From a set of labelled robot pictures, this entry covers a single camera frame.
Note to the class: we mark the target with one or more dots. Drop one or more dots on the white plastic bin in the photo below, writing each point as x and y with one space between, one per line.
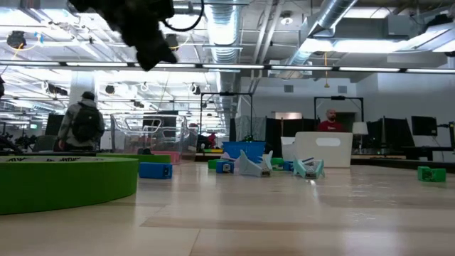
327 153

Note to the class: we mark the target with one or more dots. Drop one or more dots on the dark divider screens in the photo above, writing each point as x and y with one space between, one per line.
394 133

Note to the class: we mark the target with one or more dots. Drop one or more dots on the grey wall vent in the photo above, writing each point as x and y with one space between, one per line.
342 89
288 88

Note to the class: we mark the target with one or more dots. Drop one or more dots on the black backpack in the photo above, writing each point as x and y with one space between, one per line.
86 122

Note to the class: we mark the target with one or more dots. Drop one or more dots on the white ceiling sensor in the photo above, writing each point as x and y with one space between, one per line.
286 19

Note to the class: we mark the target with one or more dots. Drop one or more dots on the black partition screen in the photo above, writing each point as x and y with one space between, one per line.
284 128

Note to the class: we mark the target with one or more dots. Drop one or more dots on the silver spiral air duct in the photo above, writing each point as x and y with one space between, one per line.
337 10

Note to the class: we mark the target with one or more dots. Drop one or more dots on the black computer monitor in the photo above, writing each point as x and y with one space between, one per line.
424 125

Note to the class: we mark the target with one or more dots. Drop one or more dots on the grey ventilation box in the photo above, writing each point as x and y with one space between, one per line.
398 26

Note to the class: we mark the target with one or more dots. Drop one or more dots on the black ceiling-mounted device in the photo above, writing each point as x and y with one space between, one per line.
110 89
16 39
57 89
175 39
1 87

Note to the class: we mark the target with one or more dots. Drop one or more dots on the clear plastic container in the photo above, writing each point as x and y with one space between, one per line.
177 135

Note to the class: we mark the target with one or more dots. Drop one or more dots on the blue mini stapler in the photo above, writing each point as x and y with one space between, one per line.
225 167
153 170
288 166

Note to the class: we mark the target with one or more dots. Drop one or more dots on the black folding panels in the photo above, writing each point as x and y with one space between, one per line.
53 124

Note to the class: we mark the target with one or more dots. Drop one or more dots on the white cabinet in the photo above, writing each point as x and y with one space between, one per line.
106 140

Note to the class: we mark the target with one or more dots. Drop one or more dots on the person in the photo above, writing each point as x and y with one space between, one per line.
330 126
64 124

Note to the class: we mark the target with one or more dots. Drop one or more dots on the pink tape roll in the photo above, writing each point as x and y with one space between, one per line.
175 158

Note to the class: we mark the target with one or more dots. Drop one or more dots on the grey staple remover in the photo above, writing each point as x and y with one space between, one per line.
249 167

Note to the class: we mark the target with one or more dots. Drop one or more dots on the blue plastic basket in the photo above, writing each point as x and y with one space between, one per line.
245 151

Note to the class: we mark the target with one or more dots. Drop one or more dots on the green exit sign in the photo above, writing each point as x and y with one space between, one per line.
33 126

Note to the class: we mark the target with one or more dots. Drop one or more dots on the suspended linear light fixture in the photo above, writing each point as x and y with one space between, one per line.
96 64

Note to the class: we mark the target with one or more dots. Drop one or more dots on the black aluminium rig frame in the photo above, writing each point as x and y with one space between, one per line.
391 164

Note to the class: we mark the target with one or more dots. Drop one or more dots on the teal staple remover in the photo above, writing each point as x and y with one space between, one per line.
307 169

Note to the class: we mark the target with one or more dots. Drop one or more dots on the grey mesh office chair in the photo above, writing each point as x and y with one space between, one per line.
44 143

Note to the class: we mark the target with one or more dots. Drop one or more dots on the black metal gantry frame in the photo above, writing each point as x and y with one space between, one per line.
337 97
225 94

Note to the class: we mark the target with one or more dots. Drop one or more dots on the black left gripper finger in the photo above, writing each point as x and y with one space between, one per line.
147 58
166 52

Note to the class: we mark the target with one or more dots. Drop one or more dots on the white lampshade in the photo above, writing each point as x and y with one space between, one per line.
360 128

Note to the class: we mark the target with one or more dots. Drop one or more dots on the white structural column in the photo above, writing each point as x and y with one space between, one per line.
83 81

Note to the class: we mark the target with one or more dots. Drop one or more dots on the silver corrugated air duct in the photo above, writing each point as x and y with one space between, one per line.
224 28

